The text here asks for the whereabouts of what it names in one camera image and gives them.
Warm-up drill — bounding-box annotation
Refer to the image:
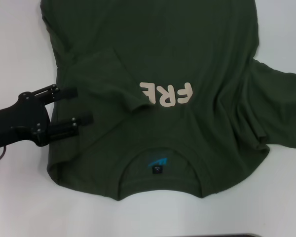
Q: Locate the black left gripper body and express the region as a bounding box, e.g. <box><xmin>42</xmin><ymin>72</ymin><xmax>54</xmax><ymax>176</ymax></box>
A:
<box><xmin>0</xmin><ymin>84</ymin><xmax>76</xmax><ymax>152</ymax></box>

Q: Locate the dark green FREE print t-shirt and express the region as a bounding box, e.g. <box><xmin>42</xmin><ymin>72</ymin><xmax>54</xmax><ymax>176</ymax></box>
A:
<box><xmin>39</xmin><ymin>0</ymin><xmax>296</xmax><ymax>202</ymax></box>

